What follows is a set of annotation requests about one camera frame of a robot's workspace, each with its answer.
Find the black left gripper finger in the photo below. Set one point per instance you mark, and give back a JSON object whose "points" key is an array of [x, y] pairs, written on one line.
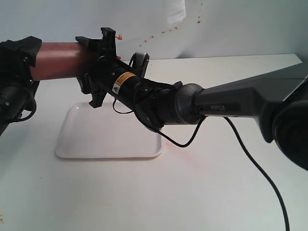
{"points": [[26, 48]]}

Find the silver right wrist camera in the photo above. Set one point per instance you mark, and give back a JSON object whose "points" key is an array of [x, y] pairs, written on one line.
{"points": [[139, 63]]}

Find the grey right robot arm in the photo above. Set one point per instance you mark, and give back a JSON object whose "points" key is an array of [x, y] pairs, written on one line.
{"points": [[277, 101]]}

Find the white cloth backdrop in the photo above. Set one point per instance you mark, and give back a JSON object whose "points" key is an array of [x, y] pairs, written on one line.
{"points": [[149, 26]]}

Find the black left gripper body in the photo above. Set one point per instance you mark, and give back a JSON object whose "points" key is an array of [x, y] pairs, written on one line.
{"points": [[17, 93]]}

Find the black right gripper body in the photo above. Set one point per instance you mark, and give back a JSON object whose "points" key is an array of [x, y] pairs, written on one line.
{"points": [[110, 75]]}

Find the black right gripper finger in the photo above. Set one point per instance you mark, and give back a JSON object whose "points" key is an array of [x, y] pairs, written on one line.
{"points": [[84, 83], [94, 45]]}

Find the red sauce squeeze bottle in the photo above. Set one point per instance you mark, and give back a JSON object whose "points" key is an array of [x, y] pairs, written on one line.
{"points": [[57, 60]]}

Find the white rectangular plastic tray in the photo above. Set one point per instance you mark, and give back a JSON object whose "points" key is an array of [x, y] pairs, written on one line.
{"points": [[105, 133]]}

